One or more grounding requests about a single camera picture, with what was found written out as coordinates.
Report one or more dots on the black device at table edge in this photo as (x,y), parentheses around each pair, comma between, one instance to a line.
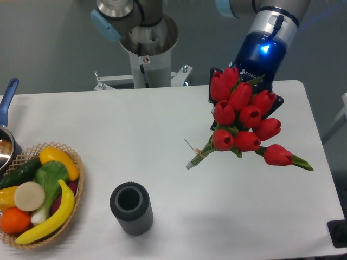
(337,230)

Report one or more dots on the dark red vegetable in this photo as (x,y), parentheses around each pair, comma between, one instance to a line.
(73,185)

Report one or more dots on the red tulip bouquet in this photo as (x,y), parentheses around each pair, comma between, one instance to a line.
(238,126)

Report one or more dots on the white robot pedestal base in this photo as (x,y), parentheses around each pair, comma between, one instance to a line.
(149,50)

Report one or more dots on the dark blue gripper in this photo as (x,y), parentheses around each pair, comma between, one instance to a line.
(261,54)

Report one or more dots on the yellow banana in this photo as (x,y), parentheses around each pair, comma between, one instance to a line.
(54,222)

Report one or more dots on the beige round disc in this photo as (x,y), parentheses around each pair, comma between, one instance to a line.
(29,196)

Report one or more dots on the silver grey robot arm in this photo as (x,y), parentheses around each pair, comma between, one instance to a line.
(125,15)

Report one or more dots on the white frame at right edge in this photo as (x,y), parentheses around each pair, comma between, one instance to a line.
(338,121)

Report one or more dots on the green cucumber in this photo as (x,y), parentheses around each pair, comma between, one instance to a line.
(22,174)

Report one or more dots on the blue handled saucepan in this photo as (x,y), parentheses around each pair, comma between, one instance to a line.
(10,149)

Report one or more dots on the orange fruit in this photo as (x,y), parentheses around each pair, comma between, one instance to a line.
(15,220)

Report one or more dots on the dark grey ribbed vase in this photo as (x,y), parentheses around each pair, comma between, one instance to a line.
(130,204)

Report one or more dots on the yellow pepper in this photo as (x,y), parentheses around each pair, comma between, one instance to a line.
(7,198)

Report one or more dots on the green bok choy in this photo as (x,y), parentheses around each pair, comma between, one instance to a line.
(48,176)

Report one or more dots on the woven wicker basket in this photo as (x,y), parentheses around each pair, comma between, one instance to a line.
(28,155)

